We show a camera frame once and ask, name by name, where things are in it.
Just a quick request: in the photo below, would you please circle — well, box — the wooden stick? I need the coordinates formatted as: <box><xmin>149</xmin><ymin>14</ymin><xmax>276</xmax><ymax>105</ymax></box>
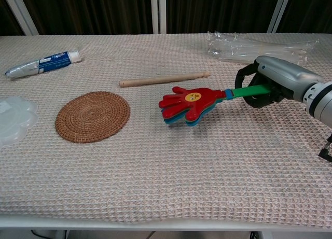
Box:
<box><xmin>119</xmin><ymin>71</ymin><xmax>211</xmax><ymax>88</ymax></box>

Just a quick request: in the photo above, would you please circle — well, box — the beige waffle tablecloth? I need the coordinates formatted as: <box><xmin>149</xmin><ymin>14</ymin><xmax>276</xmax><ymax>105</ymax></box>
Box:
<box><xmin>0</xmin><ymin>33</ymin><xmax>332</xmax><ymax>228</ymax></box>

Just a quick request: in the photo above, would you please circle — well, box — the white plastic flower lid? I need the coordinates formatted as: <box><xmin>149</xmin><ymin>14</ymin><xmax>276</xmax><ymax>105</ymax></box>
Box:
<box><xmin>0</xmin><ymin>96</ymin><xmax>39</xmax><ymax>149</ymax></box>

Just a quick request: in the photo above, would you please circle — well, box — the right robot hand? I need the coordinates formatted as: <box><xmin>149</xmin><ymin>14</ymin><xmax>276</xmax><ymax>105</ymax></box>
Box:
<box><xmin>234</xmin><ymin>55</ymin><xmax>325</xmax><ymax>110</ymax></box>

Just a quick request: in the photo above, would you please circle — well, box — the black curtain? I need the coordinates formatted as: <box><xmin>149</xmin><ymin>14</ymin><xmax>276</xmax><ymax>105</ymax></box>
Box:
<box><xmin>0</xmin><ymin>0</ymin><xmax>332</xmax><ymax>37</ymax></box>

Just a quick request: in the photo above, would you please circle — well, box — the blue white toothpaste tube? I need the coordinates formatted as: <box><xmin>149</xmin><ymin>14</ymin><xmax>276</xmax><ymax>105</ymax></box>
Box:
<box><xmin>4</xmin><ymin>50</ymin><xmax>82</xmax><ymax>78</ymax></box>

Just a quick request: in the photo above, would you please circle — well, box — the red hand clapper toy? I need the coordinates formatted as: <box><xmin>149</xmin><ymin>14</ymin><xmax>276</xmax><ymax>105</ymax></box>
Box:
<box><xmin>158</xmin><ymin>85</ymin><xmax>273</xmax><ymax>127</ymax></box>

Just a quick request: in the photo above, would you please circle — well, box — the clear plastic bag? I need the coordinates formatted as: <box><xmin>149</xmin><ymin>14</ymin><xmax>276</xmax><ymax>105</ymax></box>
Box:
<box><xmin>206</xmin><ymin>31</ymin><xmax>320</xmax><ymax>66</ymax></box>

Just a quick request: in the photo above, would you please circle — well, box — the round woven brown coaster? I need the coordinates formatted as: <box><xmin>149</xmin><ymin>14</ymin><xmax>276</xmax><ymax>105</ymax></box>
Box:
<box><xmin>54</xmin><ymin>91</ymin><xmax>131</xmax><ymax>144</ymax></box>

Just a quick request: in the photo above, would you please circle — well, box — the white frame post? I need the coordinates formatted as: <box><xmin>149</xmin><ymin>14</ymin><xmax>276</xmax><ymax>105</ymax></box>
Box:
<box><xmin>7</xmin><ymin>0</ymin><xmax>40</xmax><ymax>36</ymax></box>
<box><xmin>150</xmin><ymin>0</ymin><xmax>167</xmax><ymax>34</ymax></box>
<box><xmin>267</xmin><ymin>0</ymin><xmax>293</xmax><ymax>34</ymax></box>

